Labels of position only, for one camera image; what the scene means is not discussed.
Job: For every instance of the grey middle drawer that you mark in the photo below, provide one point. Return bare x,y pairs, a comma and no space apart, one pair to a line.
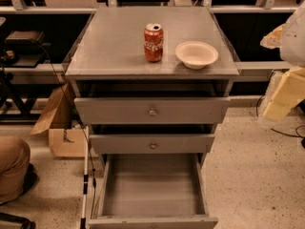
151,144

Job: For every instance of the white paper bowl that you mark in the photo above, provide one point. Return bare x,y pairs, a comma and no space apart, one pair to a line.
196,55

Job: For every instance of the red coke can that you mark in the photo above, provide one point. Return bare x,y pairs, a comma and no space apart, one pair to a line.
153,42

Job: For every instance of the person leg tan trousers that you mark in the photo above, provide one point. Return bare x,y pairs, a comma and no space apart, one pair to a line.
15,156

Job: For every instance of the black shoe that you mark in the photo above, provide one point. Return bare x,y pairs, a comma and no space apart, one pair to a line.
30,179

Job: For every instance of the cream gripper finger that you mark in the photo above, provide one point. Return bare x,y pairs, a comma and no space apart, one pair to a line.
273,39
285,91

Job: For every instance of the grey drawer cabinet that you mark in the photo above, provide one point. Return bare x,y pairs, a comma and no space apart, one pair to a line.
110,62

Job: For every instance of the grey open bottom drawer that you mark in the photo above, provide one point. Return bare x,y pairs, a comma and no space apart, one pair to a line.
162,191

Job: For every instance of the brown cardboard box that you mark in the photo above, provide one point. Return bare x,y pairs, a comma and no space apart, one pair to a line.
56,120

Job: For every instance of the black office chair base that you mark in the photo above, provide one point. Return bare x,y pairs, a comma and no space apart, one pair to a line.
23,222

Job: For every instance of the white black pole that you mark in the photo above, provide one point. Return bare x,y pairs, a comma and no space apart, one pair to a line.
85,179

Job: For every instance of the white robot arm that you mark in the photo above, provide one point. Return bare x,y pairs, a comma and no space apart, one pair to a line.
290,39

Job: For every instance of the black stand with tray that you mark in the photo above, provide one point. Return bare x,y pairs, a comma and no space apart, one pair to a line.
21,53

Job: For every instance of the grey top drawer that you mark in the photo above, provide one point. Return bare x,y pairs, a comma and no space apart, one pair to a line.
156,110

